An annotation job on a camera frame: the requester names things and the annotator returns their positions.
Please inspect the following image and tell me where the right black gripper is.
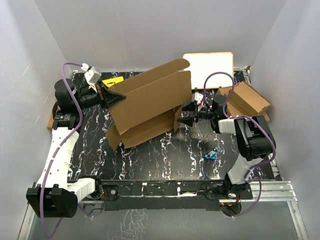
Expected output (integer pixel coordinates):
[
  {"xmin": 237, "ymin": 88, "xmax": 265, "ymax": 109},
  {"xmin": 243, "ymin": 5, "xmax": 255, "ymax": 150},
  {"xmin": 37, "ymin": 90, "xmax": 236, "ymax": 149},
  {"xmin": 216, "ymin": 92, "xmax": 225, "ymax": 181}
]
[{"xmin": 177, "ymin": 100, "xmax": 216, "ymax": 126}]

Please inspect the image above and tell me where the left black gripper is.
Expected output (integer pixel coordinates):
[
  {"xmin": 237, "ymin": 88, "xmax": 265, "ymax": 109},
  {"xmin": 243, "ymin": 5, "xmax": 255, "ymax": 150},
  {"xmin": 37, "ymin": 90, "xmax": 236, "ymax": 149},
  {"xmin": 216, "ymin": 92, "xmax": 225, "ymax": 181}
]
[{"xmin": 73, "ymin": 79, "xmax": 127, "ymax": 112}]

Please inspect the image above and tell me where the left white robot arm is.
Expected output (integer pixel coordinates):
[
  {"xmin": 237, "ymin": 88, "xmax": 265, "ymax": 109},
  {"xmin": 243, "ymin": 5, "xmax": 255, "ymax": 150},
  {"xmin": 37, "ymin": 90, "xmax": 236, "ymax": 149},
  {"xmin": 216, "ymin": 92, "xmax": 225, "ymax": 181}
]
[{"xmin": 26, "ymin": 78, "xmax": 126, "ymax": 218}]

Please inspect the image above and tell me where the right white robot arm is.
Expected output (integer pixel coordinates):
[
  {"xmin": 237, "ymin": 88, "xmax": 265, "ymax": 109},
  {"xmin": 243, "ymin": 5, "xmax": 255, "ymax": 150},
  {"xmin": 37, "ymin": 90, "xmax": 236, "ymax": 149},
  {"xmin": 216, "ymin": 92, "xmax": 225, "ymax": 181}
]
[{"xmin": 177, "ymin": 92, "xmax": 276, "ymax": 199}]

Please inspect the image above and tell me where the yellow pad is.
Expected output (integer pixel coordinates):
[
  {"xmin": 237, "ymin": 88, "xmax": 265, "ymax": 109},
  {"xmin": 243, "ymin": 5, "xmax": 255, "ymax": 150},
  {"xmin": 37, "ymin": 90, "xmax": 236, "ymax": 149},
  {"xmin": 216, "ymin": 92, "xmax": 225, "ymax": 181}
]
[{"xmin": 102, "ymin": 76, "xmax": 124, "ymax": 88}]

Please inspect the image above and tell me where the blue toy car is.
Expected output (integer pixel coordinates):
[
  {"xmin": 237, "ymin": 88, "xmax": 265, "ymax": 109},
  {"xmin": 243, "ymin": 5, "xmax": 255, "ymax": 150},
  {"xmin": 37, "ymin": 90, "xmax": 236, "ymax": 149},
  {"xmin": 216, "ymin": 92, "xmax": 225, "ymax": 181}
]
[{"xmin": 204, "ymin": 147, "xmax": 220, "ymax": 160}]

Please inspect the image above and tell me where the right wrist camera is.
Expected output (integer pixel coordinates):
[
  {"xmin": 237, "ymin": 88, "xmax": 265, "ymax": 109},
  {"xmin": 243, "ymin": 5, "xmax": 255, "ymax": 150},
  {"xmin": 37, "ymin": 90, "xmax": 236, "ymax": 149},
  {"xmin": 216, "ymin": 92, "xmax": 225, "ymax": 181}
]
[{"xmin": 191, "ymin": 91, "xmax": 204, "ymax": 112}]

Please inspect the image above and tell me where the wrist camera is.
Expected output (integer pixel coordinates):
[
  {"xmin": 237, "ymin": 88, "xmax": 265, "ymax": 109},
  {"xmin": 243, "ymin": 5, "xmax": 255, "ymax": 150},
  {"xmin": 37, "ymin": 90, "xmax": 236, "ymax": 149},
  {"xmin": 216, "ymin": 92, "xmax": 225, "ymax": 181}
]
[
  {"xmin": 191, "ymin": 91, "xmax": 204, "ymax": 112},
  {"xmin": 81, "ymin": 63, "xmax": 102, "ymax": 93}
]

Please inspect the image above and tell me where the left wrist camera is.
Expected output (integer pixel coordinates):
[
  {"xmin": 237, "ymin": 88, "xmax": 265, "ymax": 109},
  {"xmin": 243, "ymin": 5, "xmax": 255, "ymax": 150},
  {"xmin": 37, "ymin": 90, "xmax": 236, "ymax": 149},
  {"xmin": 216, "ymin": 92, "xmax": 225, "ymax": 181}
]
[{"xmin": 81, "ymin": 63, "xmax": 102, "ymax": 93}]

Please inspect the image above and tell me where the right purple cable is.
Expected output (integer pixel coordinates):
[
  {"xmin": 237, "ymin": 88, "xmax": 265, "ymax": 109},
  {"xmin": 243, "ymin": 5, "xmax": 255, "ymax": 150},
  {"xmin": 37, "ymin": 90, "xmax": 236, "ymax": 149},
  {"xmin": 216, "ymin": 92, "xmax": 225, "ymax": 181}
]
[{"xmin": 199, "ymin": 71, "xmax": 278, "ymax": 218}]

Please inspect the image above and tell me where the purple cable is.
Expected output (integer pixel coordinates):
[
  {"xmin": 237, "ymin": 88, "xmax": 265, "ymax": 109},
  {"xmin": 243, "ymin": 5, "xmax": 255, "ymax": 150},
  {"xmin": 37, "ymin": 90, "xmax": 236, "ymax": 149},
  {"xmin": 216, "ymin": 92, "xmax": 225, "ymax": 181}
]
[
  {"xmin": 39, "ymin": 61, "xmax": 93, "ymax": 239},
  {"xmin": 199, "ymin": 71, "xmax": 278, "ymax": 218}
]

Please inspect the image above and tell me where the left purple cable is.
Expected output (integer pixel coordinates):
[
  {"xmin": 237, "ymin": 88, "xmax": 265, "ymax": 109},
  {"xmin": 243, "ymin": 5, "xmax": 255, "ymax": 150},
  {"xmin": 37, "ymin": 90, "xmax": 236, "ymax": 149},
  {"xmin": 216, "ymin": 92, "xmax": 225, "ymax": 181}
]
[{"xmin": 39, "ymin": 61, "xmax": 93, "ymax": 239}]

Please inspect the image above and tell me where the white board yellow frame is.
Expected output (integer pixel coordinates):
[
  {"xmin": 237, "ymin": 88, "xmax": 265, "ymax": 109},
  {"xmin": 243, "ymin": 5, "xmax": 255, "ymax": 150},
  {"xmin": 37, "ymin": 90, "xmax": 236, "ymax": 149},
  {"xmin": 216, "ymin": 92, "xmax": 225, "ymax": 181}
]
[{"xmin": 182, "ymin": 52, "xmax": 234, "ymax": 90}]

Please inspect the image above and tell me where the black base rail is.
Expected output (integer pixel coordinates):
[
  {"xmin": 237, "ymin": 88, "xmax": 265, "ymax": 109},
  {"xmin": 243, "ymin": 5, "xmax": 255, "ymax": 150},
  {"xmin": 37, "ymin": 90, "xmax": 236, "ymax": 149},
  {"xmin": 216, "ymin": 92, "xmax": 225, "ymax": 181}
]
[{"xmin": 81, "ymin": 180, "xmax": 253, "ymax": 216}]

